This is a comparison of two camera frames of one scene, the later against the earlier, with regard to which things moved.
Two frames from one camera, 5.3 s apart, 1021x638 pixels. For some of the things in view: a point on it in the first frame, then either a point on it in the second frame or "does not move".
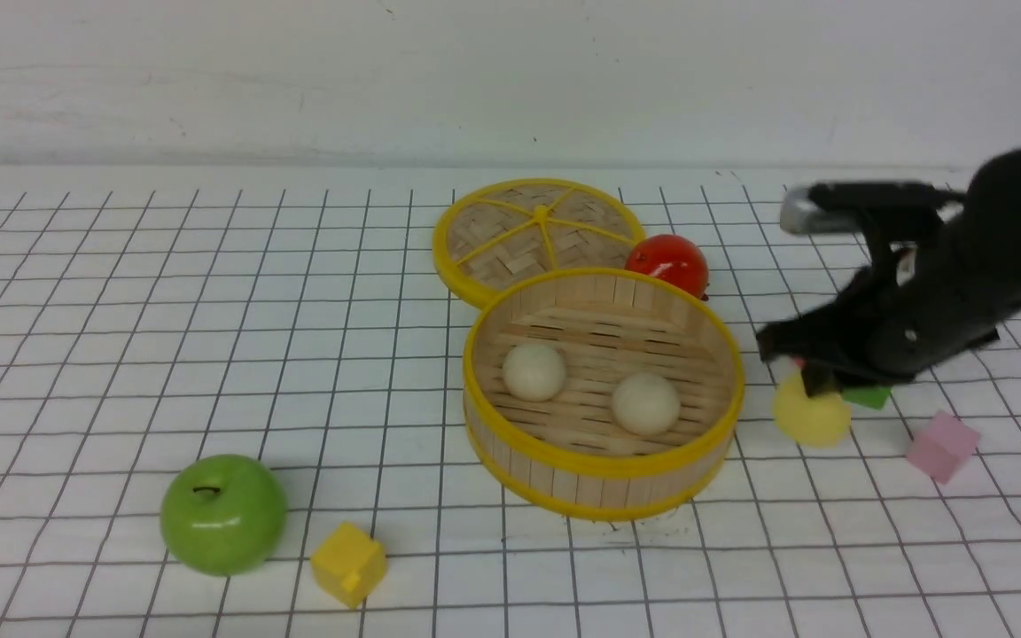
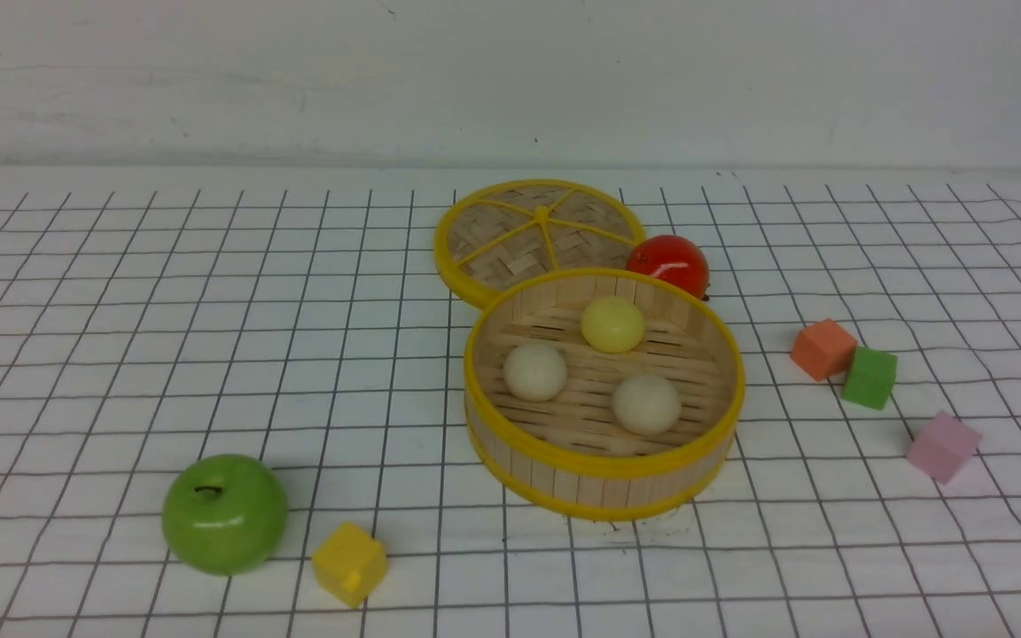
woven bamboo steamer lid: [518, 229] does not move
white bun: [534, 372] does not move
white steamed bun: [646, 404] does not move
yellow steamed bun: [818, 421] -> [612, 325]
